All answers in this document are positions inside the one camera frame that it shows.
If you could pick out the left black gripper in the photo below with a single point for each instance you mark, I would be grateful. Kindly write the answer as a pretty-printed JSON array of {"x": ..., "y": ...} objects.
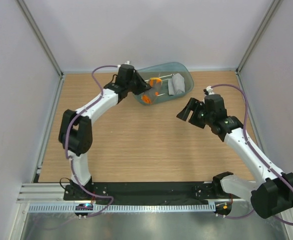
[{"x": 143, "y": 86}]

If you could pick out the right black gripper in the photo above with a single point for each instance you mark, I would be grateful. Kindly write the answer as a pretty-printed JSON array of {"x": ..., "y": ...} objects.
[{"x": 194, "y": 105}]

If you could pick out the orange grey towel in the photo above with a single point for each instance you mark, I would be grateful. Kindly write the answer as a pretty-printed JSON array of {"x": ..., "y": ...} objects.
[{"x": 149, "y": 96}]

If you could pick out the grey panda towel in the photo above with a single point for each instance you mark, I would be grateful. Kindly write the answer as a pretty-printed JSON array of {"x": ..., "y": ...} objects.
[{"x": 176, "y": 85}]

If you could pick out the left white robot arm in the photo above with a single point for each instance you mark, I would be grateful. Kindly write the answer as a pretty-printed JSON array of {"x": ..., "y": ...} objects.
[{"x": 76, "y": 130}]

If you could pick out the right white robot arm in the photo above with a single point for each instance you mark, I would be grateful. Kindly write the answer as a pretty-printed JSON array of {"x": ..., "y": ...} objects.
[{"x": 272, "y": 191}]

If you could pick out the teal plastic basin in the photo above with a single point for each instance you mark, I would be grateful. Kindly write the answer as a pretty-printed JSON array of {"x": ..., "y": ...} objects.
[{"x": 165, "y": 71}]

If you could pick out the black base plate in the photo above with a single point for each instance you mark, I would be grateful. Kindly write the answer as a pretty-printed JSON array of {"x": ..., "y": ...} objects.
[{"x": 159, "y": 193}]

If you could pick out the slotted cable duct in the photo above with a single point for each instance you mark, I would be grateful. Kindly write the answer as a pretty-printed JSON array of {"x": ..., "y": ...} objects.
[{"x": 85, "y": 208}]

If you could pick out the aluminium frame rail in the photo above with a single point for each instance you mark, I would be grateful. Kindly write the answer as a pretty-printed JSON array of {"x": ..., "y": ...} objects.
[{"x": 40, "y": 193}]

